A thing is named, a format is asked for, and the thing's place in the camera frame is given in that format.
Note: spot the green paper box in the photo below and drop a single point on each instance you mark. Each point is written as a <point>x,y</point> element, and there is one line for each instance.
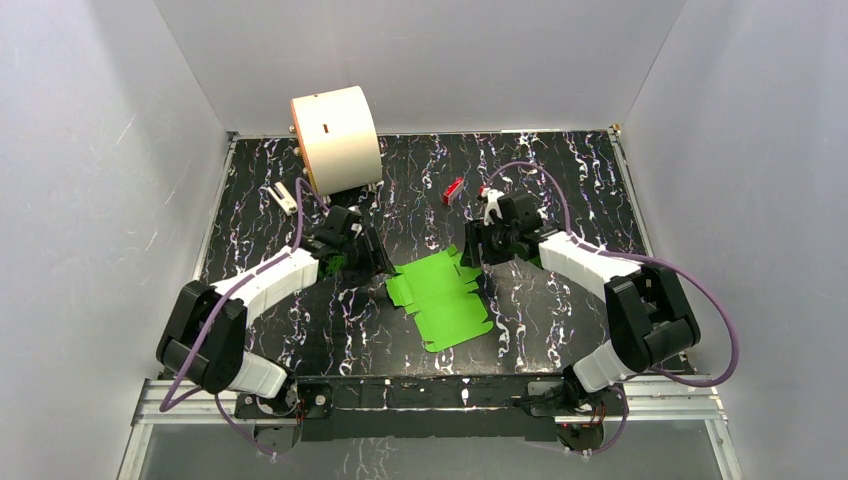
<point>442,296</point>

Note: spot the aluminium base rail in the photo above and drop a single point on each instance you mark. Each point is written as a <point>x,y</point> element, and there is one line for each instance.
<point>329,408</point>

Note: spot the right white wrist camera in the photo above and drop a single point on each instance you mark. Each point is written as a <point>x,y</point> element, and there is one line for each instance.
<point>490,198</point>

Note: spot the small red block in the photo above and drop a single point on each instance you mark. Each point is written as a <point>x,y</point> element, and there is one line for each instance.
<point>452,191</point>

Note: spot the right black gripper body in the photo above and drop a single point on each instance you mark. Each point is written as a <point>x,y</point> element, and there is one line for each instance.
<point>498,245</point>

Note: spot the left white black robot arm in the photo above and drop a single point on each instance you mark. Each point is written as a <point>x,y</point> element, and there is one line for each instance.
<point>204,338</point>

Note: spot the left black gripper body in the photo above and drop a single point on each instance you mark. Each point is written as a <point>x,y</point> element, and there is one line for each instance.
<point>370,252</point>

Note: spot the small white black block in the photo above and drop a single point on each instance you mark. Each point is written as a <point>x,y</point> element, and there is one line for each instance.
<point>283,198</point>

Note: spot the white cylindrical drum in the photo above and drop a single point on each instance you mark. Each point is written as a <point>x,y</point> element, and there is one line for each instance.
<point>337,140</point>

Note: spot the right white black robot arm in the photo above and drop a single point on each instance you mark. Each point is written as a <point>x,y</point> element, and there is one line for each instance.
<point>649,317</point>

